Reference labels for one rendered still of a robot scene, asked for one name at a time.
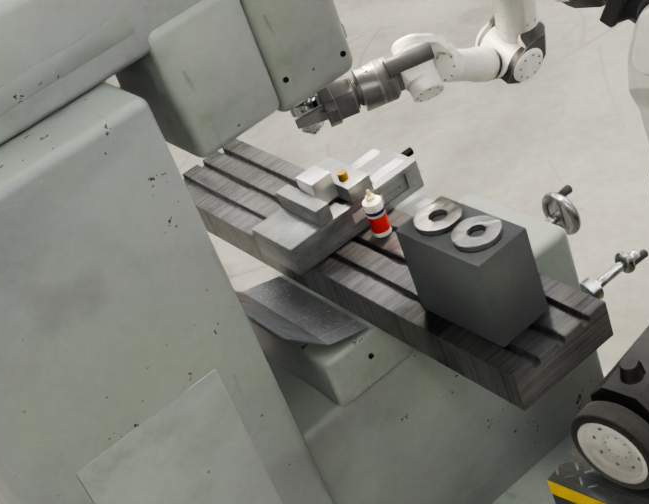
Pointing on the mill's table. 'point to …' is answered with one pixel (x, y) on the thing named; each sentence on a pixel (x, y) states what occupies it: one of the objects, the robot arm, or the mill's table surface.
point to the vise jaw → (354, 188)
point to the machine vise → (333, 211)
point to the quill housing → (298, 46)
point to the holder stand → (473, 269)
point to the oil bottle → (376, 215)
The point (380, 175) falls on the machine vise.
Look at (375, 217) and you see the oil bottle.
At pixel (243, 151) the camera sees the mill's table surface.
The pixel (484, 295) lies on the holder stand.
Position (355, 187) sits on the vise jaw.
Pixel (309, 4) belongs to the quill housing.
